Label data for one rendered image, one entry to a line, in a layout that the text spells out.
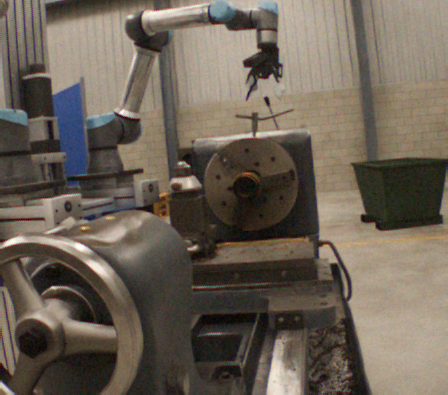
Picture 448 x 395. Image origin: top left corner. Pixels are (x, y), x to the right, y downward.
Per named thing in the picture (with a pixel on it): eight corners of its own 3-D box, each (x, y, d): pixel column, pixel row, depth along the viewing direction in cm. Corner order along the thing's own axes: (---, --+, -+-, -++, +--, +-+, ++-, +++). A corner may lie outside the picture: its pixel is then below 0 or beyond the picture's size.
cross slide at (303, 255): (142, 269, 117) (140, 251, 117) (315, 259, 110) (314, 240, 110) (117, 288, 101) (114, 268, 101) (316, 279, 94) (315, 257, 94)
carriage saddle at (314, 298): (146, 289, 120) (143, 267, 119) (330, 280, 112) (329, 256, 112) (98, 333, 90) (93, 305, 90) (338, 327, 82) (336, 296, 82)
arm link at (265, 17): (260, 6, 168) (282, 4, 164) (259, 35, 169) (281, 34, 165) (251, 0, 161) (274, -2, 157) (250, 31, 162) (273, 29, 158)
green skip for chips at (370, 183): (354, 219, 696) (350, 162, 691) (413, 212, 697) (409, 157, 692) (384, 235, 562) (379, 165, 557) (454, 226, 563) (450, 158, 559)
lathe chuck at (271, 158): (208, 223, 171) (211, 135, 169) (295, 229, 166) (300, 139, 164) (202, 227, 162) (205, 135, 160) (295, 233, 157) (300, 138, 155)
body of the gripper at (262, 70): (282, 80, 166) (283, 46, 165) (268, 76, 159) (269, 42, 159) (265, 81, 171) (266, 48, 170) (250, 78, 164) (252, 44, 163)
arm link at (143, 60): (96, 139, 191) (134, 9, 178) (119, 138, 205) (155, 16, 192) (117, 150, 187) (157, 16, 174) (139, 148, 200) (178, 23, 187)
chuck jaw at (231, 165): (240, 181, 162) (216, 155, 163) (250, 171, 161) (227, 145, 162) (235, 184, 151) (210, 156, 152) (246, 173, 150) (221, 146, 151)
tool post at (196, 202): (180, 232, 111) (175, 190, 110) (211, 230, 110) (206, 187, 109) (171, 238, 104) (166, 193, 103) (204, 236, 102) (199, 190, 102)
